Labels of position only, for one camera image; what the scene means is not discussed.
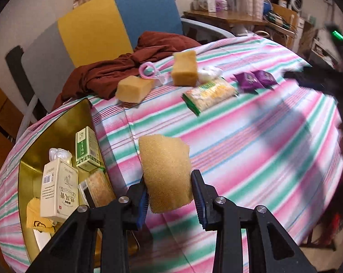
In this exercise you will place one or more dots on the striped pink green tablecloth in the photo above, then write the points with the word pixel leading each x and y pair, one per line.
pixel 245 148

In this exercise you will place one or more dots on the white jar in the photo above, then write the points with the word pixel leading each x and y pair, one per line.
pixel 195 4

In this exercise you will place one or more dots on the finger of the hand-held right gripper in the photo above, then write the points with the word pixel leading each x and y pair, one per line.
pixel 305 78

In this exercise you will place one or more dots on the gold metal tin box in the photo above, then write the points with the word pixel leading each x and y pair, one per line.
pixel 60 119

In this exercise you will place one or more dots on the yellow mesh pouch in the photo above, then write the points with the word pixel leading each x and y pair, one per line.
pixel 36 216

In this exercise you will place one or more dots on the cardboard box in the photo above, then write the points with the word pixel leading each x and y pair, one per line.
pixel 285 12

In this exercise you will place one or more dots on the pink hair roller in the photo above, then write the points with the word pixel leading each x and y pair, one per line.
pixel 144 74

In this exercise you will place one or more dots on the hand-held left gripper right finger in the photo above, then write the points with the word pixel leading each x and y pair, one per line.
pixel 200 202

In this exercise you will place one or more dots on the purple small container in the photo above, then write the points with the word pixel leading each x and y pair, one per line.
pixel 221 5

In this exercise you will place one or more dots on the small green box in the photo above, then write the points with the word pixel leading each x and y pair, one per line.
pixel 87 148

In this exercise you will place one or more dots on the beige tall box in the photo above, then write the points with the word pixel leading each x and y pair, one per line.
pixel 59 190

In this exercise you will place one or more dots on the wooden side desk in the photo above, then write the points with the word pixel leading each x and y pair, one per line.
pixel 231 20

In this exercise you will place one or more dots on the wooden wardrobe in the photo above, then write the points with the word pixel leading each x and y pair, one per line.
pixel 1 113

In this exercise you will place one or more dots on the purple snack packet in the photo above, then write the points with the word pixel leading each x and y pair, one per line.
pixel 245 82
pixel 265 79

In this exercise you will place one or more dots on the white cotton ball bag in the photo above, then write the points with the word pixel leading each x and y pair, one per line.
pixel 59 155
pixel 210 74

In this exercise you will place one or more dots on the yellow green snack packet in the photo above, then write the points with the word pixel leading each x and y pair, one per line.
pixel 210 95

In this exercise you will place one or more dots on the blue round object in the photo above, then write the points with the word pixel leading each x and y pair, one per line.
pixel 266 7

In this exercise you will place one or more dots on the yellow sponge block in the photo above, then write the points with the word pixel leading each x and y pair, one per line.
pixel 165 173
pixel 184 69
pixel 133 89

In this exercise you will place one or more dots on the sesame bar snack packet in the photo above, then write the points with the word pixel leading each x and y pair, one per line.
pixel 99 187

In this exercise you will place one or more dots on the white carton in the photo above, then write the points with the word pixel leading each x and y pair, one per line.
pixel 207 0

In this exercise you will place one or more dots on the grey yellow blue chair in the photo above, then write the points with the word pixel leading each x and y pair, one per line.
pixel 86 28

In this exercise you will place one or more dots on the white plastic packet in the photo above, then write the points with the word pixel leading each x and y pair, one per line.
pixel 43 237

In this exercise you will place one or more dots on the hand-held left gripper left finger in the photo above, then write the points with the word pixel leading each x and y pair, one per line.
pixel 143 210

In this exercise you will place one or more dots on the brown red garment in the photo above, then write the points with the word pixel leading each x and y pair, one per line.
pixel 103 74

